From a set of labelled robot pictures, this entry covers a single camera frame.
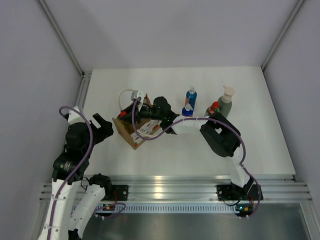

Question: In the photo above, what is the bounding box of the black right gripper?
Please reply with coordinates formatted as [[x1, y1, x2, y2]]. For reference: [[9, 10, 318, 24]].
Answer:
[[119, 102, 163, 125]]

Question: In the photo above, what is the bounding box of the yellow dish soap bottle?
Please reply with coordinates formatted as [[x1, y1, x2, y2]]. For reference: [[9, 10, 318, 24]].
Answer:
[[117, 110, 127, 119]]

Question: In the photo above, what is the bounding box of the watermelon print jute bag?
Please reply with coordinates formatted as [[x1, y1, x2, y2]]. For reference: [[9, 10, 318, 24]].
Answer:
[[112, 89, 161, 150]]

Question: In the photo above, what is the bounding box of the blue orange pump bottle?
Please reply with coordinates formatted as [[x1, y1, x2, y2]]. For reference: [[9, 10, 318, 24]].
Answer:
[[181, 103, 194, 117]]

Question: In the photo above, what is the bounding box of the green dish soap bottle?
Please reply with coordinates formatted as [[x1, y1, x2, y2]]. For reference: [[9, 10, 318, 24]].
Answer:
[[204, 101, 220, 117]]

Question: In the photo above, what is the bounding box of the grey-green pump soap bottle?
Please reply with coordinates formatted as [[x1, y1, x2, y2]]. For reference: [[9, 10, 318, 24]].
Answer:
[[217, 85, 236, 118]]

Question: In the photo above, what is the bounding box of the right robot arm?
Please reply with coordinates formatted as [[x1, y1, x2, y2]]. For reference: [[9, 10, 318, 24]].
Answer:
[[117, 96, 263, 202]]

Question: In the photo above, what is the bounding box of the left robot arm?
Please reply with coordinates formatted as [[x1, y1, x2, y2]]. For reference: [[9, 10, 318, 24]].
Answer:
[[38, 111, 114, 240]]

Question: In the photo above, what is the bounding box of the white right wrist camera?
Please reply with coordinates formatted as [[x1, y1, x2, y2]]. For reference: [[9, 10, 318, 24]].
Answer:
[[131, 90, 146, 109]]

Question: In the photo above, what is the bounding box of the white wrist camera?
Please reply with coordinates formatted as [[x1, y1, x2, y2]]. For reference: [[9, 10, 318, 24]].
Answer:
[[67, 109, 85, 125], [131, 90, 146, 109]]

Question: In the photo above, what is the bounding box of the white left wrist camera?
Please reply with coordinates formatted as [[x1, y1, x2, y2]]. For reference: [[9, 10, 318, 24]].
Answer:
[[67, 109, 85, 125]]

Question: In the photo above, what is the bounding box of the aluminium frame post left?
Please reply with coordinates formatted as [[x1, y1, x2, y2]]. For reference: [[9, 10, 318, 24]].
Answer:
[[37, 0, 86, 76]]

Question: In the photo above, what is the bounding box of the aluminium frame post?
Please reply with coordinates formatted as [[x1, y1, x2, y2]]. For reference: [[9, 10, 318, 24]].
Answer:
[[260, 0, 307, 72], [37, 0, 86, 76]]

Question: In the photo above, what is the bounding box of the white slotted cable duct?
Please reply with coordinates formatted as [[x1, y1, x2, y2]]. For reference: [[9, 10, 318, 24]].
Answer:
[[95, 203, 240, 214]]

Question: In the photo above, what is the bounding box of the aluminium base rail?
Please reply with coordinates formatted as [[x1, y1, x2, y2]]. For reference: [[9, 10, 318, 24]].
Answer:
[[38, 174, 313, 203]]

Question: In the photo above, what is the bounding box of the aluminium frame post right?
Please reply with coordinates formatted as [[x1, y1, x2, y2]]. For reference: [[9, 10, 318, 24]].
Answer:
[[260, 0, 307, 72]]

